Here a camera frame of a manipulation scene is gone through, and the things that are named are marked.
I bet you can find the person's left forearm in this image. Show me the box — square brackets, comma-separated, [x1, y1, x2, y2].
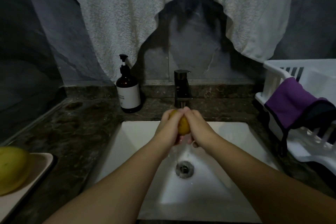
[44, 137, 166, 224]

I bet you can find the beige plastic tray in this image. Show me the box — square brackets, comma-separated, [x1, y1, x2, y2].
[0, 152, 54, 222]

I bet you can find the dark soap pump bottle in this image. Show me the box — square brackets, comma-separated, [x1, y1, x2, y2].
[116, 54, 142, 114]

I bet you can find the white sink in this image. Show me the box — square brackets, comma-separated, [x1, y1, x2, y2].
[92, 121, 281, 223]

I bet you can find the white hanging towel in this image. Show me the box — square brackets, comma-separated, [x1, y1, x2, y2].
[54, 0, 298, 83]

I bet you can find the white plastic basket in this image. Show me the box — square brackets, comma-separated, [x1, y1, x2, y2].
[255, 59, 336, 175]

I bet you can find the black faucet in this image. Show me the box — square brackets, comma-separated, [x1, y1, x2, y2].
[174, 69, 193, 109]

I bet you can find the person's left hand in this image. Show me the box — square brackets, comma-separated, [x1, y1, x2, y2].
[152, 108, 184, 151]

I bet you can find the person's right forearm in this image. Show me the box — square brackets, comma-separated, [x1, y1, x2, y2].
[214, 137, 336, 224]

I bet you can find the metal sink drain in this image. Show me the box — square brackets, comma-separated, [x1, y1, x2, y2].
[175, 160, 195, 179]

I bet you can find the purple cloth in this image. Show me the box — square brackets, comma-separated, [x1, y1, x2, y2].
[264, 77, 336, 130]

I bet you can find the person's right hand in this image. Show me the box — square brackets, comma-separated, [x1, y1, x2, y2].
[181, 107, 226, 154]

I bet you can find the spotted yellow apple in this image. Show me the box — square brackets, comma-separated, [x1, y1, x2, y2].
[0, 146, 32, 196]

